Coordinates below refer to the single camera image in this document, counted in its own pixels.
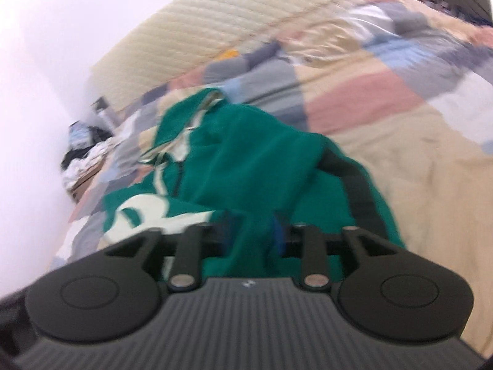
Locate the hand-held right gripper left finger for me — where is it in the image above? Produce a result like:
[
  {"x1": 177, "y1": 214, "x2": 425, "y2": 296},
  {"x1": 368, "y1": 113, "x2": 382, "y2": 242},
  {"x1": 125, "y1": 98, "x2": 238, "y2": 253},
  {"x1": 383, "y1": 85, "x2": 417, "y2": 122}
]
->
[{"x1": 104, "y1": 221, "x2": 235, "y2": 294}]

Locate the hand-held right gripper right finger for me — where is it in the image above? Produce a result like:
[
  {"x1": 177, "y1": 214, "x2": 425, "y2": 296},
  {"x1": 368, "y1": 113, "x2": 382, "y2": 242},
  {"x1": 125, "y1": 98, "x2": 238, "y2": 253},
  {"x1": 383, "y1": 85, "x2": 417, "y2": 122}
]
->
[{"x1": 271, "y1": 220, "x2": 405, "y2": 291}]

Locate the green hoodie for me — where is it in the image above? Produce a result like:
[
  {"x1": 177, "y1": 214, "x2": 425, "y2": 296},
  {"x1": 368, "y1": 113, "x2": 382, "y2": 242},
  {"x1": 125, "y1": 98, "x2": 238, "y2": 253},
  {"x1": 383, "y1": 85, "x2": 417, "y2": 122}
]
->
[{"x1": 102, "y1": 88, "x2": 405, "y2": 282}]

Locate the pile of white clothes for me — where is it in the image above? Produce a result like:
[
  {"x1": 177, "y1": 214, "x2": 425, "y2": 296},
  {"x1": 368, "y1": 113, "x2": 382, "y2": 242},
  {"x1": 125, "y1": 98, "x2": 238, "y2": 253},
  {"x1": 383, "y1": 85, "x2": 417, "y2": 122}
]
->
[{"x1": 62, "y1": 121, "x2": 116, "y2": 191}]

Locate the patchwork duvet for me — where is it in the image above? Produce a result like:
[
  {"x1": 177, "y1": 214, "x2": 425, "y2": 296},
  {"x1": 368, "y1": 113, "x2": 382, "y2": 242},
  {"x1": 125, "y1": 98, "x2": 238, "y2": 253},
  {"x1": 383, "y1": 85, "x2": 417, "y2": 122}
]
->
[{"x1": 50, "y1": 0, "x2": 493, "y2": 351}]

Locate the cream quilted headboard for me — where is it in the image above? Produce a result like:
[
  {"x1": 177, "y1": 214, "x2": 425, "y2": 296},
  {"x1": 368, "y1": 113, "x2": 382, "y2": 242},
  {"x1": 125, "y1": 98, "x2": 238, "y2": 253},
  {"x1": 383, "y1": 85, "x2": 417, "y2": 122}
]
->
[{"x1": 87, "y1": 0, "x2": 397, "y2": 112}]

